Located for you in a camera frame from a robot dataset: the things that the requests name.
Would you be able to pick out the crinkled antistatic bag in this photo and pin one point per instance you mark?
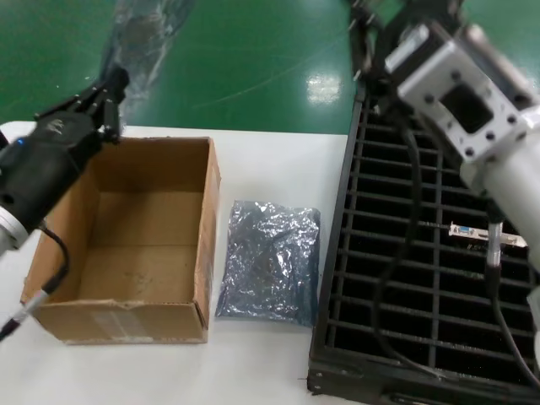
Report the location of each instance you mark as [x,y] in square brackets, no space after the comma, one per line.
[270,261]
[143,42]

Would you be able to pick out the graphics card with metal bracket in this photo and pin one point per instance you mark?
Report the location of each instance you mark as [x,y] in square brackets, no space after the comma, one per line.
[464,231]

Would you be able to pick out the aluminium right camera bracket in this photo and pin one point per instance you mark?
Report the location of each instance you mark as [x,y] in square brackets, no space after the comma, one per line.
[430,84]

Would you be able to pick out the brown cardboard box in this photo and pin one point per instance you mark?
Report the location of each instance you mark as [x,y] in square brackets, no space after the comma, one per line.
[126,236]

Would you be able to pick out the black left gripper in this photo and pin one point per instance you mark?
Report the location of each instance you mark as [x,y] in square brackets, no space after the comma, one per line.
[46,164]

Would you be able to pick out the black slotted plastic container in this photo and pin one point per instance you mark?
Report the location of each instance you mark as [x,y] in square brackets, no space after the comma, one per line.
[379,236]

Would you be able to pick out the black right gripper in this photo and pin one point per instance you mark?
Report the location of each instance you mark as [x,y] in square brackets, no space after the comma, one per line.
[388,17]

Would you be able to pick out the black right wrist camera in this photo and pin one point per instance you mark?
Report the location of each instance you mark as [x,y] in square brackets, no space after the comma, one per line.
[409,48]

